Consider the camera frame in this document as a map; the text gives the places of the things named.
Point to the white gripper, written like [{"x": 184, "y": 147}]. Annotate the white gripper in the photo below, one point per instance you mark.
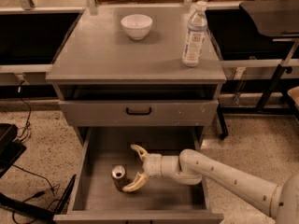
[{"x": 153, "y": 165}]

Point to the orange soda can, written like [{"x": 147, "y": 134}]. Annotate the orange soda can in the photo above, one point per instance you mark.
[{"x": 119, "y": 177}]

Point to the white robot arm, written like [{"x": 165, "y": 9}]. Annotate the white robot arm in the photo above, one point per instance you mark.
[{"x": 281, "y": 203}]

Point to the closed grey top drawer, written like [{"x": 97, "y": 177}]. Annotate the closed grey top drawer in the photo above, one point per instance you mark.
[{"x": 164, "y": 113}]

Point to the open grey middle drawer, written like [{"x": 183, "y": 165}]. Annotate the open grey middle drawer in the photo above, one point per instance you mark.
[{"x": 95, "y": 199}]

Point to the grey drawer cabinet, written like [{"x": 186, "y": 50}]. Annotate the grey drawer cabinet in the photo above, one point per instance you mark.
[{"x": 100, "y": 62}]

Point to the white ceramic bowl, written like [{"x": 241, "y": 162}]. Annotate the white ceramic bowl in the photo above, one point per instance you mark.
[{"x": 136, "y": 26}]

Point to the clear plastic water bottle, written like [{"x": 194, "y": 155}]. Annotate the clear plastic water bottle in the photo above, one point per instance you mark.
[{"x": 195, "y": 36}]

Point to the black drawer handle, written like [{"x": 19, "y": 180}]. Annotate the black drawer handle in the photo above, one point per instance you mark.
[{"x": 133, "y": 112}]

